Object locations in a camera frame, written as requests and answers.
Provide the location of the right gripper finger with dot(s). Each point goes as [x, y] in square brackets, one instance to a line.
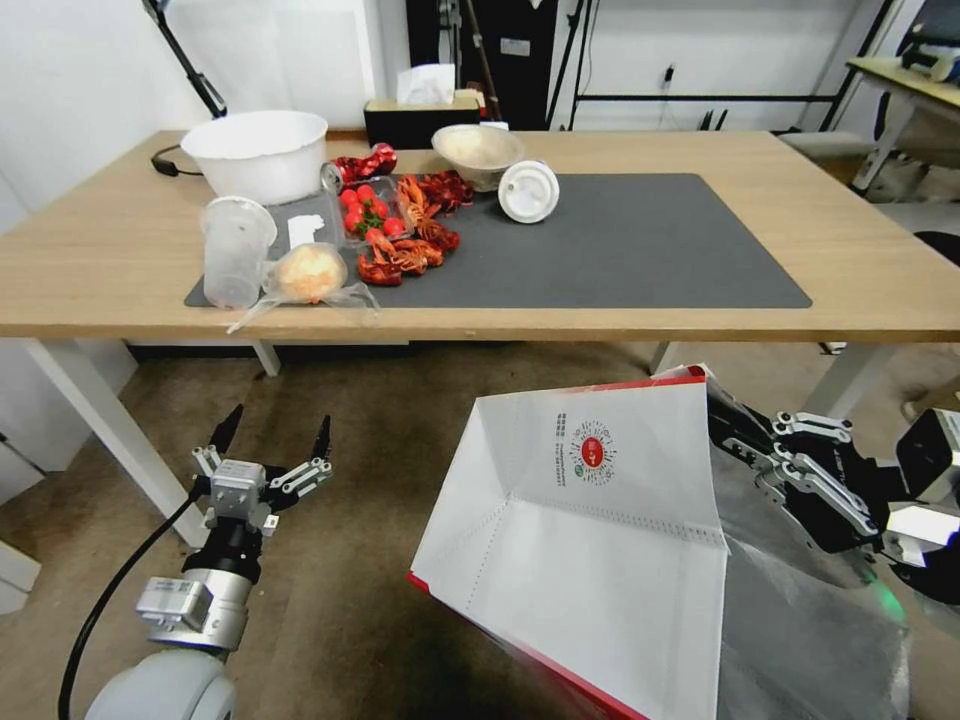
[821, 487]
[814, 427]

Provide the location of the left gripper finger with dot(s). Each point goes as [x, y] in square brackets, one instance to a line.
[223, 435]
[319, 465]

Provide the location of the white red food delivery bag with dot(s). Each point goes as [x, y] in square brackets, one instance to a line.
[600, 555]

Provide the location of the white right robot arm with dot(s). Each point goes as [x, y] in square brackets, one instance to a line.
[930, 536]

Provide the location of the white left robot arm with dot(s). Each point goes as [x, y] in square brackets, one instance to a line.
[172, 686]

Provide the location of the clear bag with bun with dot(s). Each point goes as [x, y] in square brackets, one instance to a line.
[307, 274]

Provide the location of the clear plastic cup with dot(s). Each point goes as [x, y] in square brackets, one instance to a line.
[229, 255]

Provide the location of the red crayfish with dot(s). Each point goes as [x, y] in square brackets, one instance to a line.
[379, 266]
[446, 191]
[420, 256]
[439, 234]

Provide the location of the black chair seat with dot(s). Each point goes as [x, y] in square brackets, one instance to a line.
[941, 246]

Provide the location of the clear container with white label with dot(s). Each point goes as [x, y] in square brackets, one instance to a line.
[304, 225]

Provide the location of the dark grey desk mat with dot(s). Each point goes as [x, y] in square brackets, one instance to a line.
[637, 247]

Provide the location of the clear box of cherry tomatoes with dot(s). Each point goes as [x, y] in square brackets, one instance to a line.
[365, 210]

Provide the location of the large white plastic bowl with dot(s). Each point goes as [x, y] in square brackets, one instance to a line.
[255, 171]

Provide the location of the red soda can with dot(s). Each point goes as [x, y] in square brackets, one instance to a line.
[361, 166]

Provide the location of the wooden table with white legs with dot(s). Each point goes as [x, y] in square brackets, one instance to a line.
[675, 150]

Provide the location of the round white lid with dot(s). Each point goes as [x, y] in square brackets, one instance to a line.
[529, 191]

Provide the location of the pale side desk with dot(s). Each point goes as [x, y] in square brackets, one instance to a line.
[911, 94]

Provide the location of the clear plastic bowl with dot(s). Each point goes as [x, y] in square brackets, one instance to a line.
[476, 150]

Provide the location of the black tissue box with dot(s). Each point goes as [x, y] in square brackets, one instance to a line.
[420, 126]

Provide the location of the device on side desk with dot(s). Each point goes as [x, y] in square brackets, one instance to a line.
[934, 52]

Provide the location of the white tissue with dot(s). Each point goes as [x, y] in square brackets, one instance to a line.
[426, 84]

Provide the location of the black cabinet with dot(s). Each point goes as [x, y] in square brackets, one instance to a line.
[525, 67]

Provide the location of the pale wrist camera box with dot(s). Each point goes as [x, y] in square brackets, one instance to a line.
[237, 491]

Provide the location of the black metal frame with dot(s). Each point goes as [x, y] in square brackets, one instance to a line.
[712, 97]

